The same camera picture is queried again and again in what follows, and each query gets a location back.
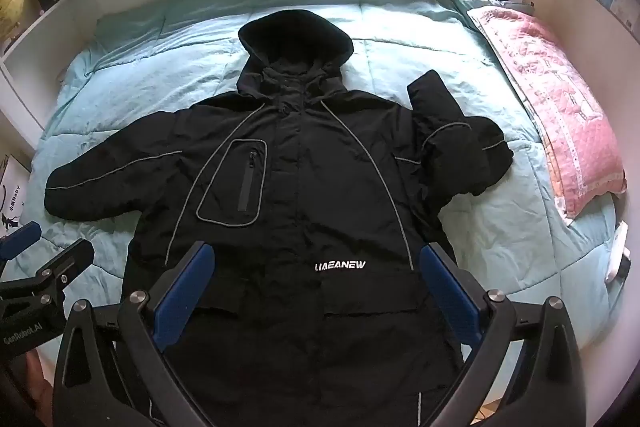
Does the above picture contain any light blue quilt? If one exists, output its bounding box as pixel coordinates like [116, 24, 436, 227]
[30, 0, 626, 358]

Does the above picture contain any white bag with print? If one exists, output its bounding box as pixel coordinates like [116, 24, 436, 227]
[0, 154, 33, 240]

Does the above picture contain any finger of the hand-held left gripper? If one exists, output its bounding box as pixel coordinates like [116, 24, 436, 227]
[0, 239, 96, 308]
[0, 222, 42, 260]

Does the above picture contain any yellow globe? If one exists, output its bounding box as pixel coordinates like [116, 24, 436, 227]
[0, 0, 26, 42]

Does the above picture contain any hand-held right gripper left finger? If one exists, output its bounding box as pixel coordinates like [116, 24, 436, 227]
[52, 241, 217, 427]

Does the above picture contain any white device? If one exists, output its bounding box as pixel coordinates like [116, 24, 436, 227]
[602, 222, 631, 283]

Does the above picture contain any pink quilted pillow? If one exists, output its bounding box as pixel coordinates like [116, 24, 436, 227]
[465, 4, 628, 220]

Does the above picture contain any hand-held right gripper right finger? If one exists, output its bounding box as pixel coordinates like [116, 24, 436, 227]
[419, 242, 586, 427]

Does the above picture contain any black hooded jacket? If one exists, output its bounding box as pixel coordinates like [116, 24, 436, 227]
[44, 8, 515, 427]

